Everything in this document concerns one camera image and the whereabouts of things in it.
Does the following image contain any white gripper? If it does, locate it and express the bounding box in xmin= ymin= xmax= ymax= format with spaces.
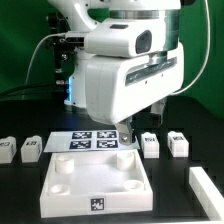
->
xmin=85 ymin=43 xmax=184 ymax=146

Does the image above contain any white square tabletop tray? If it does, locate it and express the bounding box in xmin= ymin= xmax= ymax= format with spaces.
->
xmin=40 ymin=150 xmax=153 ymax=218

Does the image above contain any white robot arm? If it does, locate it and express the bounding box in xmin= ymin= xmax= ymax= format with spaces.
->
xmin=48 ymin=0 xmax=184 ymax=145

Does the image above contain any white sheet with markers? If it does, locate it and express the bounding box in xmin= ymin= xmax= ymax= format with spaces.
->
xmin=44 ymin=130 xmax=140 ymax=153

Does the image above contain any white L-shaped obstacle bar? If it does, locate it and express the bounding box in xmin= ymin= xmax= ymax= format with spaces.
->
xmin=189 ymin=167 xmax=224 ymax=221

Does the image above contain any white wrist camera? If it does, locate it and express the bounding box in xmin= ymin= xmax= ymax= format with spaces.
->
xmin=84 ymin=19 xmax=164 ymax=58

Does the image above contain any black cable bundle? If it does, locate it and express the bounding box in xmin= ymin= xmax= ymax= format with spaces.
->
xmin=0 ymin=83 xmax=69 ymax=100

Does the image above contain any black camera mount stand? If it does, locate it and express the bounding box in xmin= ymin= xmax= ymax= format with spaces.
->
xmin=46 ymin=12 xmax=74 ymax=86

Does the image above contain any black camera on mount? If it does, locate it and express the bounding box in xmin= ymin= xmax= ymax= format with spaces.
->
xmin=65 ymin=32 xmax=86 ymax=47

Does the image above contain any white camera cable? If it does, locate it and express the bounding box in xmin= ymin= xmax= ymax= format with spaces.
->
xmin=21 ymin=32 xmax=67 ymax=100

